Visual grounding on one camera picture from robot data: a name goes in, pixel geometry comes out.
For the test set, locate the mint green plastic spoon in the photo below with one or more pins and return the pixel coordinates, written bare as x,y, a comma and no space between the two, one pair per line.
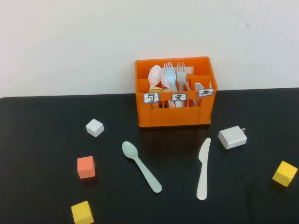
130,150

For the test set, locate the white plastic knife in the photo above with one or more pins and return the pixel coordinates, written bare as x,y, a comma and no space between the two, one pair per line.
202,186
199,86

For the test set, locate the orange plastic cutlery holder crate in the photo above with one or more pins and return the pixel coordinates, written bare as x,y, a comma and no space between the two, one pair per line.
175,116

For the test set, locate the paper label marked spoon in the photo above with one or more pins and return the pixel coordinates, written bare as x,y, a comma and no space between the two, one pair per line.
151,98

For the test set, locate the yellow plastic spoon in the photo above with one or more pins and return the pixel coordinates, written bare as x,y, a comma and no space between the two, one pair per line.
156,89

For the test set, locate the small orange plastic fork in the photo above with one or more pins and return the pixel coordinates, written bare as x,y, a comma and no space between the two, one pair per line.
166,89

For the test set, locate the paper label marked fork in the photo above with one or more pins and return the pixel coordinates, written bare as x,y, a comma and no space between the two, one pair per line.
179,97

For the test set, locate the light blue plastic fork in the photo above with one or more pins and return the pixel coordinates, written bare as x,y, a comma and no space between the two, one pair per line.
170,77
164,81

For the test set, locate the pale pink plastic spoon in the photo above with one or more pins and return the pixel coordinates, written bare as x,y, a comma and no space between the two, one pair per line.
154,74

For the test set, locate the grey plastic fork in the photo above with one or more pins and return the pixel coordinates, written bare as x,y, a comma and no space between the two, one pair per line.
181,77

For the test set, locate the white cube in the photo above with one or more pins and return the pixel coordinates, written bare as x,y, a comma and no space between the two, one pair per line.
94,128

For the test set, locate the white paper slip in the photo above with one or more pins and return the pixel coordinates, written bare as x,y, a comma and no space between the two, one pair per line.
190,69

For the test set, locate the paper label marked knife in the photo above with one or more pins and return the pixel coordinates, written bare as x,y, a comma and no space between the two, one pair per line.
206,93

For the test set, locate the thin white knife tip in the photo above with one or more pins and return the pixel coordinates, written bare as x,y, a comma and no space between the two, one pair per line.
211,85

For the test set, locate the orange cube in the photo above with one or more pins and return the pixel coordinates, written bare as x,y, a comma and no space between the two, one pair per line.
86,167

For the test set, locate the white power adapter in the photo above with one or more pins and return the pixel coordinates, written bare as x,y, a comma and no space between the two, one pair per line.
232,138

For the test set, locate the yellow cube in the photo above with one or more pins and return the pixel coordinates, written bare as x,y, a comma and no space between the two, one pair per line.
82,213
284,173

